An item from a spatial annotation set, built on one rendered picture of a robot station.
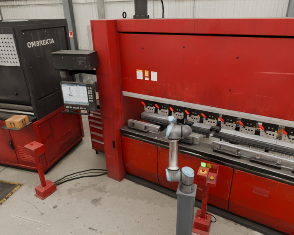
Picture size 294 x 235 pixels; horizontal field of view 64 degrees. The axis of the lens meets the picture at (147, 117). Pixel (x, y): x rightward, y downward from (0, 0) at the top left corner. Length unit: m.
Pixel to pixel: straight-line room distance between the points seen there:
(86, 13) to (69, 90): 5.08
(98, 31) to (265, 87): 1.92
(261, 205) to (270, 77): 1.41
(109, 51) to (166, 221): 2.20
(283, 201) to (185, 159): 1.10
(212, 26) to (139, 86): 1.15
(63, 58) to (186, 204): 2.14
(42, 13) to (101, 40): 6.00
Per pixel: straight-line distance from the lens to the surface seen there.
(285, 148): 3.03
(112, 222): 3.21
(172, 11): 7.03
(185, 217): 2.59
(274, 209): 3.02
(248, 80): 2.51
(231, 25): 2.46
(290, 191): 2.86
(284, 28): 2.40
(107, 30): 2.92
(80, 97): 3.06
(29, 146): 3.45
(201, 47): 2.57
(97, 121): 3.99
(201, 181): 2.67
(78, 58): 2.95
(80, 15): 8.07
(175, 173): 2.27
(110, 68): 2.98
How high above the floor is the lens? 2.37
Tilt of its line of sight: 24 degrees down
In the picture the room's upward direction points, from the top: 1 degrees counter-clockwise
